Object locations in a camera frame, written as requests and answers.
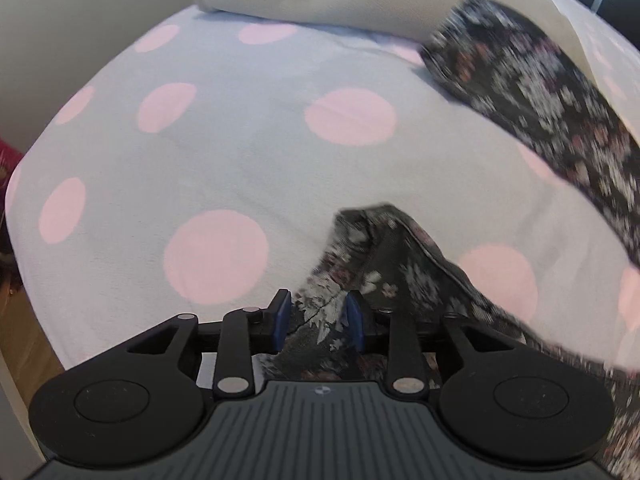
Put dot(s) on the dark floral pants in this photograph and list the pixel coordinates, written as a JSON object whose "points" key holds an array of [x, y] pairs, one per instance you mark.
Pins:
{"points": [[550, 100]]}

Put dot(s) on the pink polka dot blanket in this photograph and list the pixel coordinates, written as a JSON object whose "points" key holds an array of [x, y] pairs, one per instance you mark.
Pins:
{"points": [[225, 135]]}

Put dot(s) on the dark red patterned cloth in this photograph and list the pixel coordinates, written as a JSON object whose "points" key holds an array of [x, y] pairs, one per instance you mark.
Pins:
{"points": [[6, 160]]}

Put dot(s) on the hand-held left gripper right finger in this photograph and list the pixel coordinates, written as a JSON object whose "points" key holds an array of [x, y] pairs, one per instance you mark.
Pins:
{"points": [[354, 322]]}

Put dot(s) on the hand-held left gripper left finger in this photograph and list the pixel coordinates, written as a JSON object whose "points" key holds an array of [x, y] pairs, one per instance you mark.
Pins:
{"points": [[281, 320]]}

